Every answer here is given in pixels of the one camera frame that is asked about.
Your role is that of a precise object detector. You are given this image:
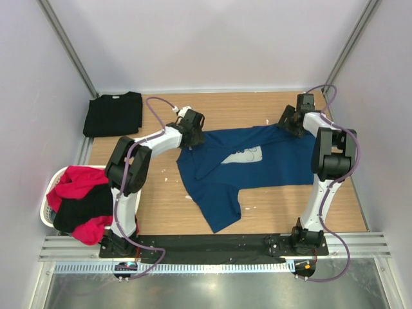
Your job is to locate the blue printed t-shirt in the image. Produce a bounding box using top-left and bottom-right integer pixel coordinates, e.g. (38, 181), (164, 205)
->
(176, 124), (315, 233)

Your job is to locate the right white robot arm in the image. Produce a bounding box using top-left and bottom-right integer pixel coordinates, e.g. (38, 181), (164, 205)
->
(279, 93), (359, 256)

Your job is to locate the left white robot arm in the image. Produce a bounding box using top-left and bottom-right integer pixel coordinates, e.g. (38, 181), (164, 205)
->
(99, 106), (205, 258)

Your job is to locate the folded black t-shirt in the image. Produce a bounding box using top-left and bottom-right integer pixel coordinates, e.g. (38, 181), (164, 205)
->
(83, 91), (143, 138)

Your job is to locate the red t-shirt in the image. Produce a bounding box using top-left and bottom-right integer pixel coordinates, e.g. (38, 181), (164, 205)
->
(56, 165), (117, 245)

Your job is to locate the black t-shirt in basket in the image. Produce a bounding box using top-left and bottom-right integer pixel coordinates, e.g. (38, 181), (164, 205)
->
(53, 183), (139, 232)

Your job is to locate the white laundry basket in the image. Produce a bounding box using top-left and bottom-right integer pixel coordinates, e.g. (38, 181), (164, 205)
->
(40, 167), (142, 227)

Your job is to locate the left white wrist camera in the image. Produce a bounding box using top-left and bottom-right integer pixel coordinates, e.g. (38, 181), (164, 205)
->
(172, 106), (192, 118)

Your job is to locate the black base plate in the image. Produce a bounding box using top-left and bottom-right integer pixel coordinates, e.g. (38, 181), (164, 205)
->
(99, 234), (329, 265)

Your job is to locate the right aluminium frame post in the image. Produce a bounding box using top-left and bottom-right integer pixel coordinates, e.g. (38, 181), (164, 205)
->
(325, 0), (382, 84)

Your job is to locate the aluminium frame post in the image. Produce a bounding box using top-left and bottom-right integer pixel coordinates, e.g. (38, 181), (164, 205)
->
(325, 0), (382, 84)
(37, 0), (98, 98)

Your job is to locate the slotted cable duct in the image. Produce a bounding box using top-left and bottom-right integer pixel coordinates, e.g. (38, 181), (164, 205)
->
(54, 261), (295, 275)

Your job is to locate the aluminium rail profile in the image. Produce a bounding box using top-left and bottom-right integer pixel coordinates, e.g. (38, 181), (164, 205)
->
(39, 236), (100, 262)

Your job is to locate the left aluminium frame post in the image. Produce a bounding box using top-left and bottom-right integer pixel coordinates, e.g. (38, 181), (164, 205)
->
(37, 0), (98, 98)

